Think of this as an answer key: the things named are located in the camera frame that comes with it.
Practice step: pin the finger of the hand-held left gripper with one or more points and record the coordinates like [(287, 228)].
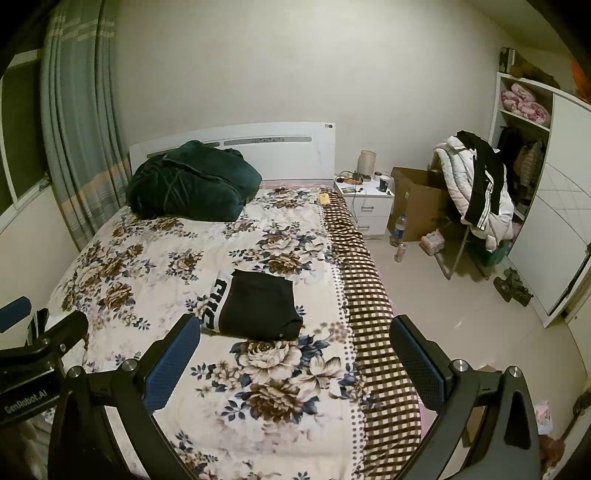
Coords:
[(14, 314), (69, 327)]

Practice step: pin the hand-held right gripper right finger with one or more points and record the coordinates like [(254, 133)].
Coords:
[(415, 364)]

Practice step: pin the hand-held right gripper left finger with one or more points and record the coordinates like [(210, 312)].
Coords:
[(173, 364)]

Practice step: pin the black boxer briefs white waistband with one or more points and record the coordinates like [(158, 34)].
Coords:
[(263, 304)]

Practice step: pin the dark hanging clothes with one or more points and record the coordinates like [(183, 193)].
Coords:
[(519, 157)]

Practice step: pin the brown checkered blanket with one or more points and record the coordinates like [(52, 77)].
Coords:
[(369, 323)]

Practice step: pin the floral bed blanket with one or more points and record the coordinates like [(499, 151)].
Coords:
[(184, 258)]

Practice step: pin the metal drink can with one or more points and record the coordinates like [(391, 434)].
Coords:
[(400, 253)]

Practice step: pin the metal folding chair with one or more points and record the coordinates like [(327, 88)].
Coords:
[(455, 258)]

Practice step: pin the pink tissue pack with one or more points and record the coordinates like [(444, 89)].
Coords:
[(433, 242)]

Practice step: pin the clear water bottle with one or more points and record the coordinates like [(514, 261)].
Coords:
[(399, 228)]

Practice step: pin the green plastic bin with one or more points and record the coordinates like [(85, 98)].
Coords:
[(496, 254)]

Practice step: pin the pink crumpled wrapper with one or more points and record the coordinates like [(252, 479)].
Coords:
[(544, 417)]

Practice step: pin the brown cardboard box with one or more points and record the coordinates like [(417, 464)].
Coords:
[(418, 203)]

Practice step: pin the white nightstand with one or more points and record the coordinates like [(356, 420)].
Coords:
[(371, 207)]

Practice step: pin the white framed window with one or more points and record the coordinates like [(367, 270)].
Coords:
[(18, 138)]

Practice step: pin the dark green plush blanket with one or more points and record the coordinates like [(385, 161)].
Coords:
[(194, 182)]

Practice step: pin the dark mug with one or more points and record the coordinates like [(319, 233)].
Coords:
[(384, 183)]

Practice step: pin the grey striped curtain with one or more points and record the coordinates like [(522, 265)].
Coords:
[(78, 138)]

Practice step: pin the small yellow object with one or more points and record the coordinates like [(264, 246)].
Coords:
[(324, 199)]

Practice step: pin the black pants white stripe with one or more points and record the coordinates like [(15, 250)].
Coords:
[(485, 180)]

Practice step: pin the cream table lamp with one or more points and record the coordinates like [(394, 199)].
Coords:
[(367, 161)]

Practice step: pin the white wardrobe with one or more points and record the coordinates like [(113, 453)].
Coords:
[(558, 194)]

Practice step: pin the white bed headboard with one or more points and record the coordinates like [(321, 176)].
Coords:
[(286, 147)]

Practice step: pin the pink folded bedding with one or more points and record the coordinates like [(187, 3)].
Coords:
[(524, 104)]

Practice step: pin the brown stuffed bag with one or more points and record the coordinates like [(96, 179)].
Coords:
[(531, 71)]

